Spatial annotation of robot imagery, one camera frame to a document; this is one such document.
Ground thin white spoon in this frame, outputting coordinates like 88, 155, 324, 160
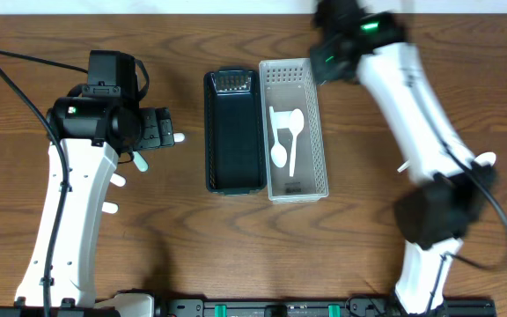
474, 151, 496, 166
397, 161, 409, 173
289, 108, 305, 177
269, 107, 288, 168

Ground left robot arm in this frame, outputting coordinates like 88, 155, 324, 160
15, 50, 175, 308

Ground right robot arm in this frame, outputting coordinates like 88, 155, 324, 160
310, 0, 496, 316

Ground thick white plastic spoon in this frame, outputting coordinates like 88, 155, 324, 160
173, 133, 185, 143

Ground mint green plastic fork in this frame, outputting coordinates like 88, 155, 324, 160
133, 151, 149, 173

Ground clear white plastic basket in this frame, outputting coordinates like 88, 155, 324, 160
259, 58, 329, 203

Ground white plastic fork upper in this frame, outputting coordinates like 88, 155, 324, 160
110, 173, 127, 188

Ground white plastic fork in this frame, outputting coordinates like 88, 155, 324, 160
102, 202, 119, 214
110, 173, 127, 188

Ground white label in basket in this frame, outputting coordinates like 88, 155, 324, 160
274, 111, 291, 129

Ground dark green plastic basket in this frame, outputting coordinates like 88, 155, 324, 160
203, 67, 267, 195

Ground white plastic fork lower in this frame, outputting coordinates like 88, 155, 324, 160
102, 202, 119, 214

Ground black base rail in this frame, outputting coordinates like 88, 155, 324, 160
0, 296, 497, 317

